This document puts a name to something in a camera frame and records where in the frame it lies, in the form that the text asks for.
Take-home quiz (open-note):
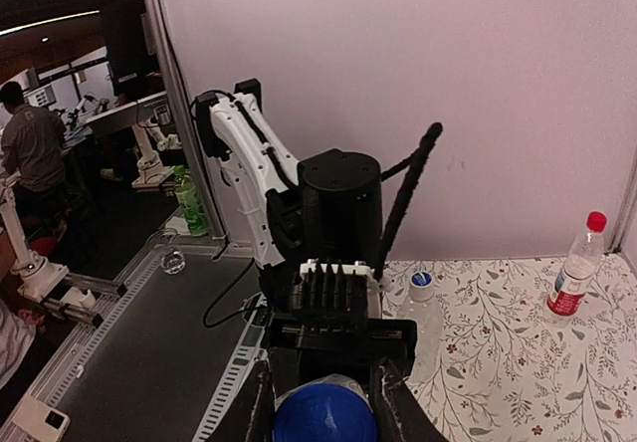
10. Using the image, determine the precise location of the red-capped clear bottle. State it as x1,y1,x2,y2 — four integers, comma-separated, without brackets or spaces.
546,211,607,321

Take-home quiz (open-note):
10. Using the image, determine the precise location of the small glass cup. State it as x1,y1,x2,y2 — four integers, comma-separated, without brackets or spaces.
160,246,186,275

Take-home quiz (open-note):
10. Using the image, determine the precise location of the left black camera cable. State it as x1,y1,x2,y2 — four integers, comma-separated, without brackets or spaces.
372,120,445,284

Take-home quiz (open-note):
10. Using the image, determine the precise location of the green drink bottle background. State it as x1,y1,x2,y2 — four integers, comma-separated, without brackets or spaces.
173,165,208,237

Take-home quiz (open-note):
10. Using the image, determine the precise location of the Pepsi bottle blue label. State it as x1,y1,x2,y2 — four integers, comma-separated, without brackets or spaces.
318,373,368,399

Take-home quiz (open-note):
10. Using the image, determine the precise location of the person in grey shirt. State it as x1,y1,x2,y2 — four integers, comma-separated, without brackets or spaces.
1,81,66,224

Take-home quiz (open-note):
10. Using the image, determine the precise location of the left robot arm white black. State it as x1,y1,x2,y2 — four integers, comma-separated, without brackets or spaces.
190,79,417,390

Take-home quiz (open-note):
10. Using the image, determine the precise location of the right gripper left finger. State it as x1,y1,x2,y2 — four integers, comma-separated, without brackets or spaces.
242,360,275,442

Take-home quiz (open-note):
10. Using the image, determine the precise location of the blue Pepsi bottle cap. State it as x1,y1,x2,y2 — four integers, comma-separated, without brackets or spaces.
272,382,378,442

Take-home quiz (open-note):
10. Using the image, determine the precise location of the floral patterned table mat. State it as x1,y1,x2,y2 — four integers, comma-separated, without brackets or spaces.
383,255,636,441

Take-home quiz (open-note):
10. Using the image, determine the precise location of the clear empty plastic bottle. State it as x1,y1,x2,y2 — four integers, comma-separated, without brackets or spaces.
398,272,444,383

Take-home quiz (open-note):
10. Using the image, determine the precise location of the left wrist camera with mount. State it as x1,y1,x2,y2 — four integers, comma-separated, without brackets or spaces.
288,260,385,328

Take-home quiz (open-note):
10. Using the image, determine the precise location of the white phone on table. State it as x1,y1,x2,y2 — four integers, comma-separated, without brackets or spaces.
11,395,71,442

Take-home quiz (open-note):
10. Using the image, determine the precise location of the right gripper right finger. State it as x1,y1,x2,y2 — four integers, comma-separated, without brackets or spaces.
369,358,447,442

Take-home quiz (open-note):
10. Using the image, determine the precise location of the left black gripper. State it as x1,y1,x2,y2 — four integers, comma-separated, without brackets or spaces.
263,313,417,387

